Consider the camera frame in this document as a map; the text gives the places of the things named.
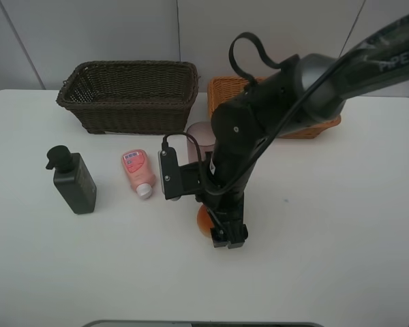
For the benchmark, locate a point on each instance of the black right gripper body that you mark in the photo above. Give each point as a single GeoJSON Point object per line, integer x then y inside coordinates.
{"type": "Point", "coordinates": [220, 180]}

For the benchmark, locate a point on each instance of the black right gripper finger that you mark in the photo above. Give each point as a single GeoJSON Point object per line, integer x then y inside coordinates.
{"type": "Point", "coordinates": [219, 234]}
{"type": "Point", "coordinates": [236, 233]}

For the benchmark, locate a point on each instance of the red orange half fruit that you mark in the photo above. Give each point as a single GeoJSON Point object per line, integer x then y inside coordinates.
{"type": "Point", "coordinates": [204, 221]}

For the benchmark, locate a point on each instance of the translucent purple plastic cup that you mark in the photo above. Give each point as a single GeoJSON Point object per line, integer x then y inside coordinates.
{"type": "Point", "coordinates": [205, 139]}

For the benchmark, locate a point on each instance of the dark green pump bottle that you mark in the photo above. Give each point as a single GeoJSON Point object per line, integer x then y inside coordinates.
{"type": "Point", "coordinates": [72, 179]}

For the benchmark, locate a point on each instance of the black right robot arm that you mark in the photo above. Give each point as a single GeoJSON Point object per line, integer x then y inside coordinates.
{"type": "Point", "coordinates": [303, 91]}

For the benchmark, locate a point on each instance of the pink lotion bottle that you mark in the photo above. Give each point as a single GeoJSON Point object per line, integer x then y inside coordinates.
{"type": "Point", "coordinates": [139, 172]}

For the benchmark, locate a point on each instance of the light orange wicker basket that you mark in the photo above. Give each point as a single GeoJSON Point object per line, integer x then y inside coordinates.
{"type": "Point", "coordinates": [222, 88]}

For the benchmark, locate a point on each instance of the dark brown wicker basket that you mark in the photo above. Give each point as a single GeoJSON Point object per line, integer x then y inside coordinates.
{"type": "Point", "coordinates": [131, 97]}

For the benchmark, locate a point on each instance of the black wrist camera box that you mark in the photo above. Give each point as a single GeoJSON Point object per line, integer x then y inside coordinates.
{"type": "Point", "coordinates": [170, 174]}

